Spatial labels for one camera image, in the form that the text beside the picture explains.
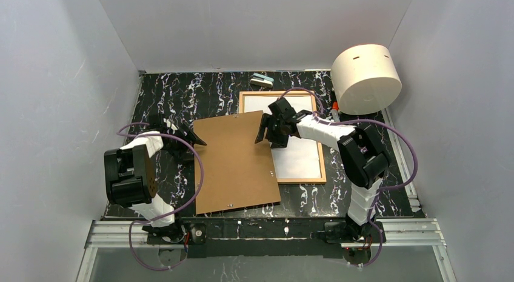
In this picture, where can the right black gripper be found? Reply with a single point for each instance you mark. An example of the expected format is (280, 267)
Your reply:
(271, 125)

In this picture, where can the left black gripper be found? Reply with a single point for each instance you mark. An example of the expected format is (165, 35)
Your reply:
(181, 134)

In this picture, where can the light wooden picture frame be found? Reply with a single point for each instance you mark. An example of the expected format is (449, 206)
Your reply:
(317, 179)

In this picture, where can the orange grey marker pen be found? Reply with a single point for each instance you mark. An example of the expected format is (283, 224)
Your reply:
(335, 112)

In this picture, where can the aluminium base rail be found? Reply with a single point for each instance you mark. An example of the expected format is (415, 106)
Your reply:
(398, 232)

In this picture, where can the white cylindrical container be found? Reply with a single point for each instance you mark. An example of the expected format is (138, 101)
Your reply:
(365, 79)

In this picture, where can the printed street photo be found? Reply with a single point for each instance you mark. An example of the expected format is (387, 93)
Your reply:
(297, 159)

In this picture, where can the brown cardboard backing board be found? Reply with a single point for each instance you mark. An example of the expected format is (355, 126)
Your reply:
(238, 172)

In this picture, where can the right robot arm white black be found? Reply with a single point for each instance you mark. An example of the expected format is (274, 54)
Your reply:
(363, 156)

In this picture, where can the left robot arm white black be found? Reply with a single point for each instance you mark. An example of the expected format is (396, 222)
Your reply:
(130, 179)

